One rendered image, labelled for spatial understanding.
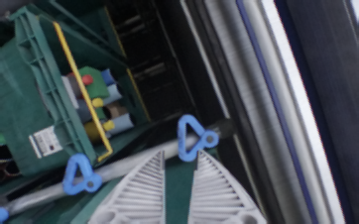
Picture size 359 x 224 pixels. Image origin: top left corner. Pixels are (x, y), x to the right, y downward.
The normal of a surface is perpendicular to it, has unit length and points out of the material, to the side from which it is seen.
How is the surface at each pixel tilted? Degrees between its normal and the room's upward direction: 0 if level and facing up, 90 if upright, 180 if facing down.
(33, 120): 96
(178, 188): 95
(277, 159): 90
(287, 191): 90
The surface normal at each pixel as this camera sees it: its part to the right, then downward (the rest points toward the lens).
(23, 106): -0.04, 0.08
